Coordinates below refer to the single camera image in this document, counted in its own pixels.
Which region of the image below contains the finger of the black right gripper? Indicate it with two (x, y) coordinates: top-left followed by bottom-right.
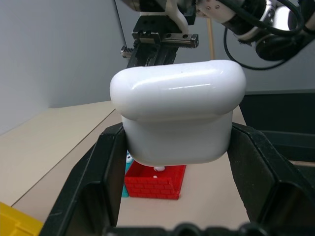
(157, 46), (181, 66)
(126, 41), (162, 69)

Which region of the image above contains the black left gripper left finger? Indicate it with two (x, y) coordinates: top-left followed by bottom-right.
(39, 123), (128, 236)

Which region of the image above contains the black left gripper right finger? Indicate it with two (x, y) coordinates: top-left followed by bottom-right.
(227, 122), (315, 236)

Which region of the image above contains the white earbuds charging case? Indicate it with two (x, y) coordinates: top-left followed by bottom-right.
(109, 59), (247, 167)

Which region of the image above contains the yellow plastic bin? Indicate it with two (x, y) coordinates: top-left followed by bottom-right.
(0, 201), (44, 236)

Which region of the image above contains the thin wooden stick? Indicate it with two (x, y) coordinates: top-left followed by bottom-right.
(207, 18), (216, 60)

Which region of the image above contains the red brick-pattern tray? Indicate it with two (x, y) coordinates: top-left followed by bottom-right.
(124, 163), (187, 200)

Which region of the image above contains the black box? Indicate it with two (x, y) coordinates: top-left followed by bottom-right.
(239, 88), (315, 163)

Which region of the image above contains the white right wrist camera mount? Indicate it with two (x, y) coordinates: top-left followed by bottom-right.
(115, 0), (197, 34)

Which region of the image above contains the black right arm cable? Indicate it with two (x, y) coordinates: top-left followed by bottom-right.
(220, 0), (315, 70)

